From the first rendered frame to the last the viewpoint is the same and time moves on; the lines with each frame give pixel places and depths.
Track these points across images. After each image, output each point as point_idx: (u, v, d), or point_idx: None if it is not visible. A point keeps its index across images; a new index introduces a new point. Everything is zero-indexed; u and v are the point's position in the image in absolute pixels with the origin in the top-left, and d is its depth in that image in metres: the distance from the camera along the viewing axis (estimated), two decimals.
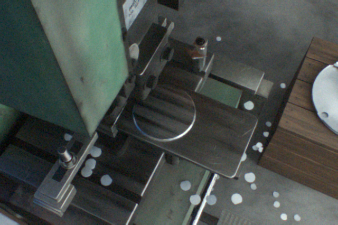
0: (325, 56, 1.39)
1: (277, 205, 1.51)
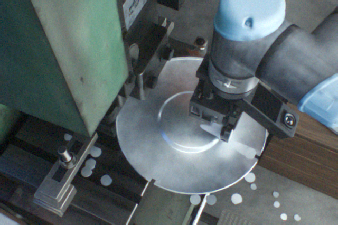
0: None
1: (277, 205, 1.51)
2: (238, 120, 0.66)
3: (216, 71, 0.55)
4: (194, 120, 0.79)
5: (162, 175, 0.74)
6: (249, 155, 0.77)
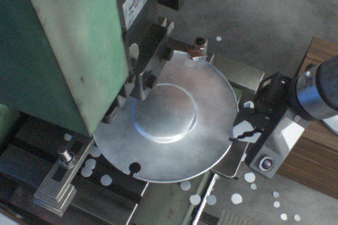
0: (325, 56, 1.39)
1: (277, 205, 1.51)
2: (260, 120, 0.66)
3: (320, 64, 0.57)
4: (164, 108, 0.80)
5: (224, 131, 0.79)
6: (191, 63, 0.86)
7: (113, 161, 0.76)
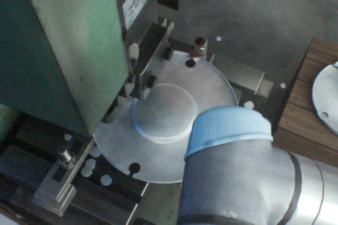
0: (325, 56, 1.39)
1: None
2: None
3: None
4: (163, 113, 0.80)
5: None
6: None
7: (209, 67, 0.85)
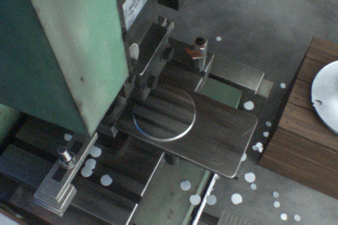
0: (325, 56, 1.39)
1: (277, 205, 1.51)
2: None
3: None
4: None
5: None
6: None
7: None
